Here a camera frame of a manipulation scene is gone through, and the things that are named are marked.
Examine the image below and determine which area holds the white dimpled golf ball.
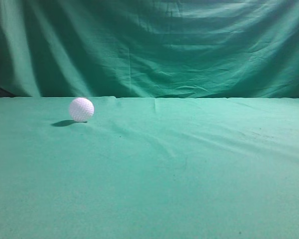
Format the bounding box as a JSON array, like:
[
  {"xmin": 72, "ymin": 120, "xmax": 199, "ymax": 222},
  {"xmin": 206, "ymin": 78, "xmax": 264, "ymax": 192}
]
[{"xmin": 69, "ymin": 98, "xmax": 95, "ymax": 122}]

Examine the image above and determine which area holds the green table cloth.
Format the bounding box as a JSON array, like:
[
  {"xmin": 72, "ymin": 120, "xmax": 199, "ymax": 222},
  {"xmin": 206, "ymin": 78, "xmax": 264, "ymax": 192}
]
[{"xmin": 0, "ymin": 97, "xmax": 299, "ymax": 239}]

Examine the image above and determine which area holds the green backdrop curtain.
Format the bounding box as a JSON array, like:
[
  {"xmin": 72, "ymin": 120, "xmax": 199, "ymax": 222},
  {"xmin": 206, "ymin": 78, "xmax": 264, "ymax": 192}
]
[{"xmin": 0, "ymin": 0, "xmax": 299, "ymax": 98}]

